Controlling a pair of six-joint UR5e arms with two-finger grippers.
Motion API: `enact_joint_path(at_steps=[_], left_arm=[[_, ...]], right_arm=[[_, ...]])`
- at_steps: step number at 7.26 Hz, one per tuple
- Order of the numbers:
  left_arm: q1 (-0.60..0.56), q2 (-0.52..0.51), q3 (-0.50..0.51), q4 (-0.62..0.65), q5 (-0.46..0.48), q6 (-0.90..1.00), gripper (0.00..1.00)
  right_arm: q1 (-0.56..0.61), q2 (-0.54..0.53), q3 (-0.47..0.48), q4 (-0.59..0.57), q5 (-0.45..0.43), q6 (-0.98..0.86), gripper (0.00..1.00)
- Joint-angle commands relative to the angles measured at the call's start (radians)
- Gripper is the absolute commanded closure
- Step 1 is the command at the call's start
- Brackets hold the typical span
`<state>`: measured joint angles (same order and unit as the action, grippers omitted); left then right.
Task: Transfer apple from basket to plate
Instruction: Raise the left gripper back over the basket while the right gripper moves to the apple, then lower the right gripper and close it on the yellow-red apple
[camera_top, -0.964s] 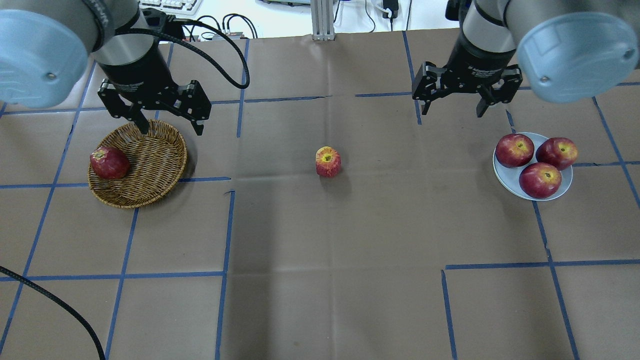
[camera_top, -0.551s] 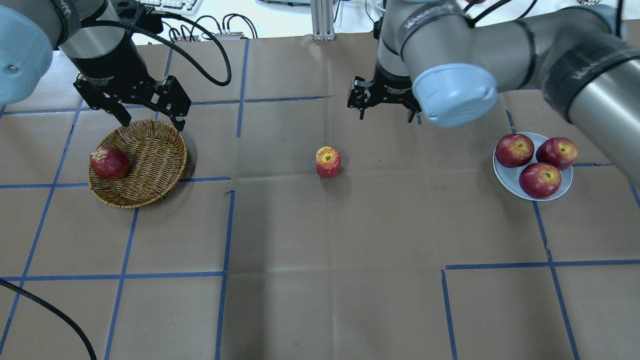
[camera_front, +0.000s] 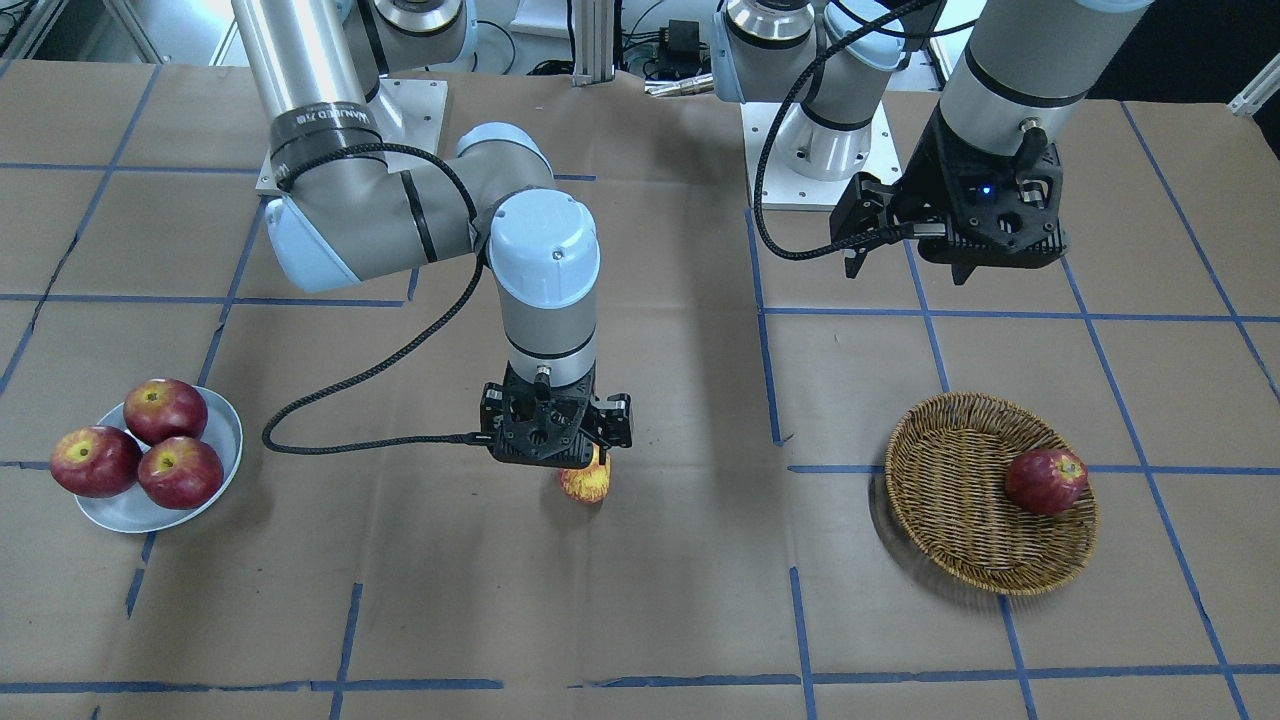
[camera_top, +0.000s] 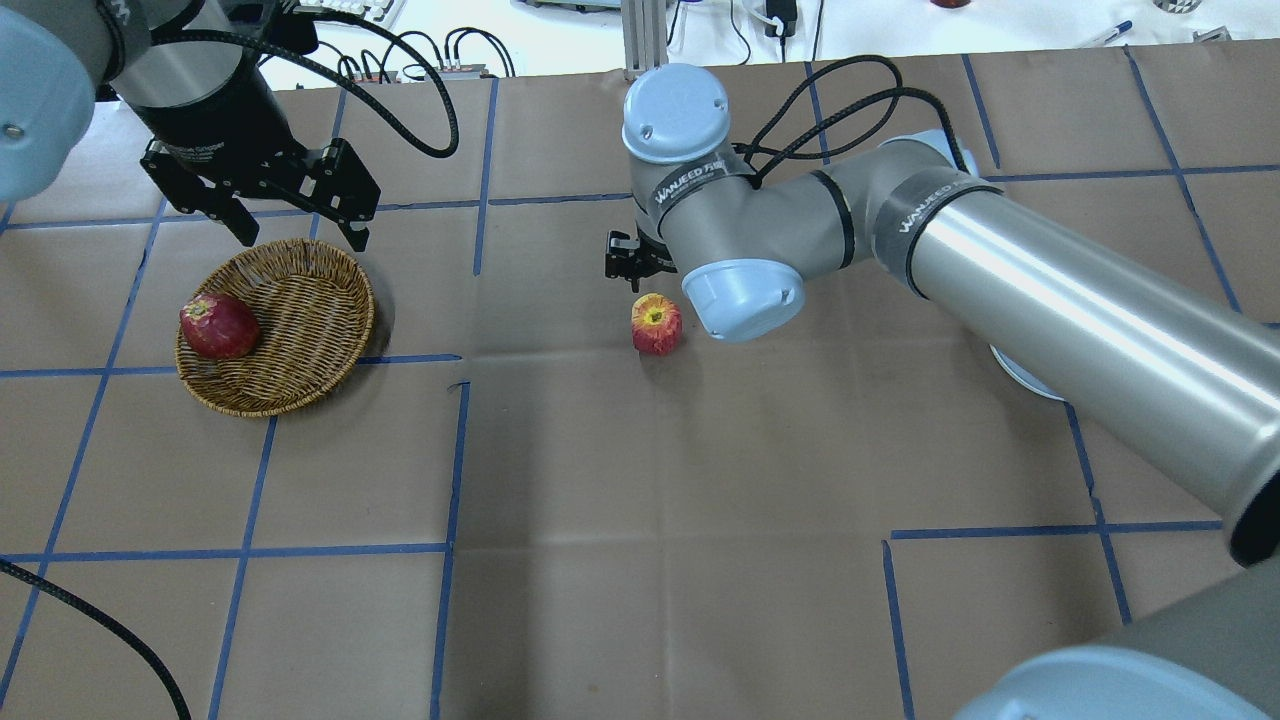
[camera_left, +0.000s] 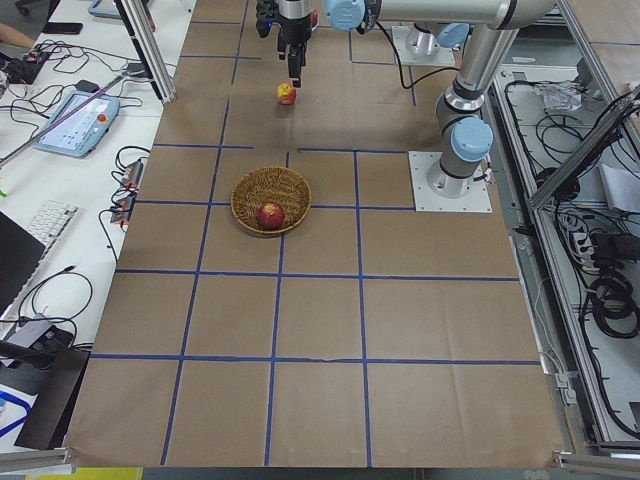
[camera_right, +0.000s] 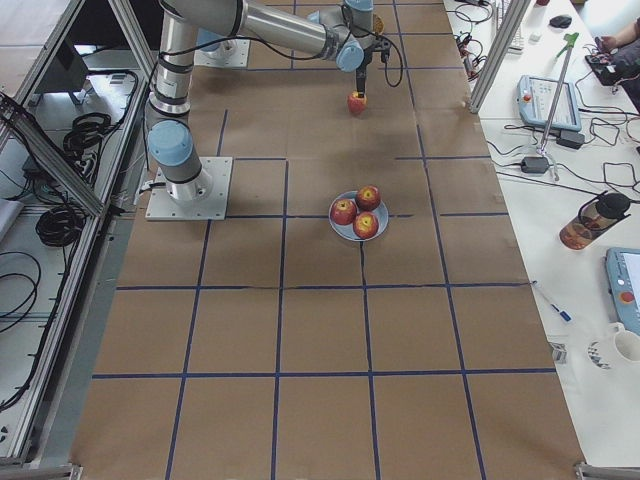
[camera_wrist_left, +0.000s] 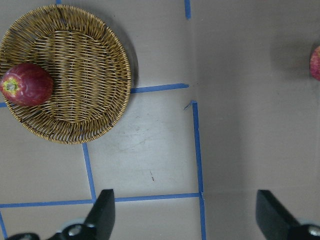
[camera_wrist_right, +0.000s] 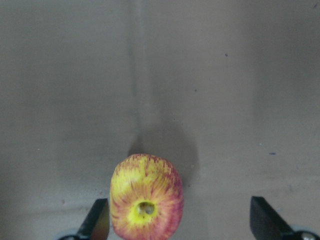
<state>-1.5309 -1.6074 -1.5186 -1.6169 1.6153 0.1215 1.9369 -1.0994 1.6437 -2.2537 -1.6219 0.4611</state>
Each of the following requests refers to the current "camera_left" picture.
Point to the aluminium frame post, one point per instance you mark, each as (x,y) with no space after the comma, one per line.
(135,19)

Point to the grey usb hub box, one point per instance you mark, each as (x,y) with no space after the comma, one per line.
(41,336)

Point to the blue teach pendant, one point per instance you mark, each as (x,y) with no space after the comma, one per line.
(79,134)

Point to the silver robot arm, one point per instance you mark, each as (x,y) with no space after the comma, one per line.
(467,139)

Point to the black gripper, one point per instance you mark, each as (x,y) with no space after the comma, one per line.
(292,29)

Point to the yellow-red apple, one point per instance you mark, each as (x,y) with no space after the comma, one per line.
(286,94)

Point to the white keyboard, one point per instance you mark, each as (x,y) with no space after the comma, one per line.
(50,222)

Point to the dark red apple in basket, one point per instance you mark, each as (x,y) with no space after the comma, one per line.
(271,216)

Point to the brown wicker basket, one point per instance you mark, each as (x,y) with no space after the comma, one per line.
(275,185)

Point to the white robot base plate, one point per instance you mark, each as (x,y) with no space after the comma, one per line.
(435,191)

